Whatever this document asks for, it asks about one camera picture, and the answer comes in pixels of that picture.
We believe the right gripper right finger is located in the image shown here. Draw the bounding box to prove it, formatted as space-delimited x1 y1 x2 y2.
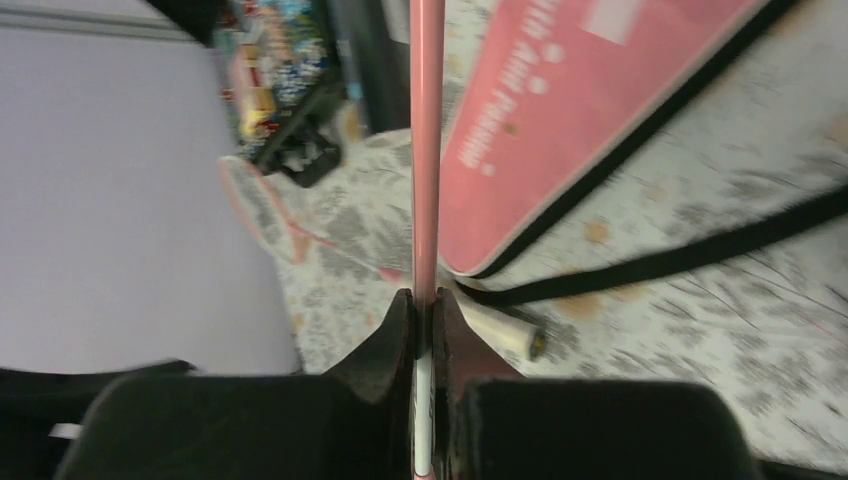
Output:
433 289 762 479

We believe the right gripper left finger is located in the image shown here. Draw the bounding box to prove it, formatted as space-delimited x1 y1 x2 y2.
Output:
56 289 414 479

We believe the pink racket bag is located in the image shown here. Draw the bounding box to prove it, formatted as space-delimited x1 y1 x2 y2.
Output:
439 1 847 306

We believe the black shuttlecock tube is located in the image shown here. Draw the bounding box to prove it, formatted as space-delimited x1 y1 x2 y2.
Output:
333 1 410 135

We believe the pink racket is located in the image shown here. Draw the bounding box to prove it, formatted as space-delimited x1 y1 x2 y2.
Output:
217 156 547 360
410 0 445 479

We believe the black poker chip case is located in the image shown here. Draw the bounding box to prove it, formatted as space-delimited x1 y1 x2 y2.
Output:
211 1 343 188

